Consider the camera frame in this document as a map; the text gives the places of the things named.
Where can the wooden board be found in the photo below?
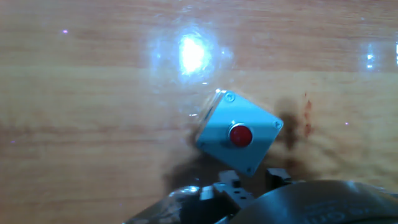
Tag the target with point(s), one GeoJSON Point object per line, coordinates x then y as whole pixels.
{"type": "Point", "coordinates": [93, 109]}

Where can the grey box small red button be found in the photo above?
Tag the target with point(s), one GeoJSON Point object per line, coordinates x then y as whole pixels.
{"type": "Point", "coordinates": [237, 133]}

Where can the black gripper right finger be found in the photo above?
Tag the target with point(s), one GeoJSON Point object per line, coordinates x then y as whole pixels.
{"type": "Point", "coordinates": [277, 177]}

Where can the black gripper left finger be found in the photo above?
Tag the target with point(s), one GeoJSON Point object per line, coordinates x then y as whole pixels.
{"type": "Point", "coordinates": [231, 189]}

